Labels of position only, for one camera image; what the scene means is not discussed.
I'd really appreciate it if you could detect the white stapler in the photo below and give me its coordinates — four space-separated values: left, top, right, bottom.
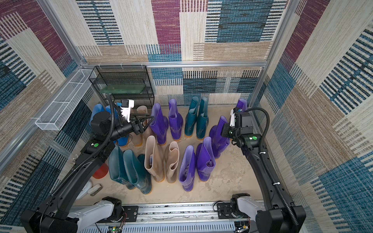
87 184 103 196

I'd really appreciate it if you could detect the beige rain boot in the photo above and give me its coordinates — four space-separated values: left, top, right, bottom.
129 109 143 147
144 136 165 182
137 105 154 140

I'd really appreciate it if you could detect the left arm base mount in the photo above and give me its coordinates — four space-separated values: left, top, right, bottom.
67 197 139 232

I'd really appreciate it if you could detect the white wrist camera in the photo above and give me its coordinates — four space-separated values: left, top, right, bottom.
230 107 242 127
116 99 135 122

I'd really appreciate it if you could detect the white wire mesh basket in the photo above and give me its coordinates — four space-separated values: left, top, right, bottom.
35 69 94 131

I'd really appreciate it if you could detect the purple rain boot front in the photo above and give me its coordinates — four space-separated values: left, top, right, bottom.
196 136 216 182

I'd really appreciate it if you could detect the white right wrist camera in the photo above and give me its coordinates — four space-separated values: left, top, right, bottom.
230 107 242 127

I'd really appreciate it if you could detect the beige rain boot wall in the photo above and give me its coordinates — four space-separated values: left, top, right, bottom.
165 141 180 183

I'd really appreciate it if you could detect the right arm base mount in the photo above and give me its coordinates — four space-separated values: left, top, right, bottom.
213 193 265 220

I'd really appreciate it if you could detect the red pen holder cup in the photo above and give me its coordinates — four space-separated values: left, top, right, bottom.
92 163 109 179

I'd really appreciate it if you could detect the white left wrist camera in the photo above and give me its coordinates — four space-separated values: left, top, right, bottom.
116 99 135 122

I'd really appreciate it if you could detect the green tray on rack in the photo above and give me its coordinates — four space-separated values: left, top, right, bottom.
100 84 146 94

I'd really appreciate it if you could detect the white round clock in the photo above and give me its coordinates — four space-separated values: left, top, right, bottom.
76 180 93 200

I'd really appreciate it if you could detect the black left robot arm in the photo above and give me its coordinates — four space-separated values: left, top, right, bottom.
20 94 154 233

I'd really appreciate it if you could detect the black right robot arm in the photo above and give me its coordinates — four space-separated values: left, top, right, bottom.
219 107 307 233

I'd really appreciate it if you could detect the black wire mesh shelf rack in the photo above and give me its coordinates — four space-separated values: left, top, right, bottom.
89 65 154 108

